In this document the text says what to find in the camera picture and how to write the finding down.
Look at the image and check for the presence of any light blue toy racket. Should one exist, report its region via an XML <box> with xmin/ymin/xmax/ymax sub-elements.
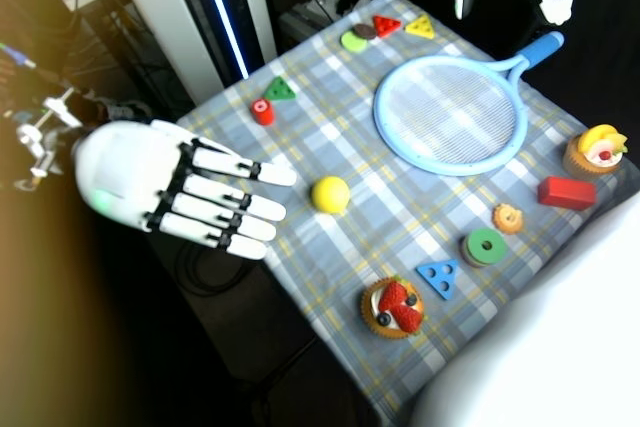
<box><xmin>372</xmin><ymin>30</ymin><xmax>566</xmax><ymax>177</ymax></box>

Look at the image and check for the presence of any yellow foam ball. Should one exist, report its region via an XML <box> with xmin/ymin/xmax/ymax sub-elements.
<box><xmin>310</xmin><ymin>175</ymin><xmax>352</xmax><ymax>215</ymax></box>

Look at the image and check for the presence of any yellow triangle block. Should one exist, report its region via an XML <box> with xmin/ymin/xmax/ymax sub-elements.
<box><xmin>403</xmin><ymin>14</ymin><xmax>436</xmax><ymax>40</ymax></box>

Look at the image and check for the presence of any toy cupcake with orange slices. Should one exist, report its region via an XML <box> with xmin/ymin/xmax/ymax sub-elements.
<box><xmin>562</xmin><ymin>123</ymin><xmax>629</xmax><ymax>181</ymax></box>

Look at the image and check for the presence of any red triangle block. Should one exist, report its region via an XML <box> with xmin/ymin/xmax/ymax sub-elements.
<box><xmin>372</xmin><ymin>14</ymin><xmax>403</xmax><ymax>39</ymax></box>

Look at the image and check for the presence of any red rectangular block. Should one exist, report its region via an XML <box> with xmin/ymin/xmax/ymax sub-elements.
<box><xmin>537</xmin><ymin>176</ymin><xmax>598</xmax><ymax>212</ymax></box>

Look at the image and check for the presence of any green toy cookie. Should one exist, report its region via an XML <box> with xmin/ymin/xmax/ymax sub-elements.
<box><xmin>340</xmin><ymin>29</ymin><xmax>370</xmax><ymax>53</ymax></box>

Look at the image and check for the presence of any tan toy biscuit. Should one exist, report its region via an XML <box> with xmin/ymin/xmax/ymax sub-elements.
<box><xmin>491</xmin><ymin>203</ymin><xmax>525</xmax><ymax>235</ymax></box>

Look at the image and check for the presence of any grey power strip with plugs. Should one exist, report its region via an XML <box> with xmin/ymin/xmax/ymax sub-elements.
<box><xmin>277</xmin><ymin>0</ymin><xmax>374</xmax><ymax>43</ymax></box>

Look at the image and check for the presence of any blue plaid tablecloth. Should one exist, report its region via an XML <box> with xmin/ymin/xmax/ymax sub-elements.
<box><xmin>177</xmin><ymin>0</ymin><xmax>634</xmax><ymax>426</ymax></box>

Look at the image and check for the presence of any green triangle block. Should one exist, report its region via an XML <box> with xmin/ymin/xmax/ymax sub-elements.
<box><xmin>262</xmin><ymin>76</ymin><xmax>297</xmax><ymax>102</ymax></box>

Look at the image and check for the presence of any blue triangle block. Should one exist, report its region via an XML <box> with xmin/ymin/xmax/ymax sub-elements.
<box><xmin>415</xmin><ymin>259</ymin><xmax>459</xmax><ymax>301</ymax></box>

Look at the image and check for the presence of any red cylinder block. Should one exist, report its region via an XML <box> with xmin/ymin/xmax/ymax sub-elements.
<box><xmin>250</xmin><ymin>98</ymin><xmax>276</xmax><ymax>127</ymax></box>

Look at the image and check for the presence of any white robot body shell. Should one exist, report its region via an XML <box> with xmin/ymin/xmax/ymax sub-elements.
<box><xmin>409</xmin><ymin>186</ymin><xmax>640</xmax><ymax>427</ymax></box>

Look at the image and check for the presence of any toy cupcake with strawberries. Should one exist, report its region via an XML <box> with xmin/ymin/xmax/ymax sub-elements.
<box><xmin>361</xmin><ymin>275</ymin><xmax>426</xmax><ymax>341</ymax></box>

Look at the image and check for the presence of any white pillar with blue light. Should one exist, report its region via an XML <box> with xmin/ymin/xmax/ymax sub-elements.
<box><xmin>102</xmin><ymin>0</ymin><xmax>279</xmax><ymax>106</ymax></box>

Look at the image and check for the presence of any green ring stack toy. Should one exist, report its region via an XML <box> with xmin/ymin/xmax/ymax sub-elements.
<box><xmin>460</xmin><ymin>227</ymin><xmax>510</xmax><ymax>269</ymax></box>

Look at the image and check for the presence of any black cable loop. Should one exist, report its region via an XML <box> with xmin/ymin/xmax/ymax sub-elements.
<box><xmin>174</xmin><ymin>240</ymin><xmax>252</xmax><ymax>298</ymax></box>

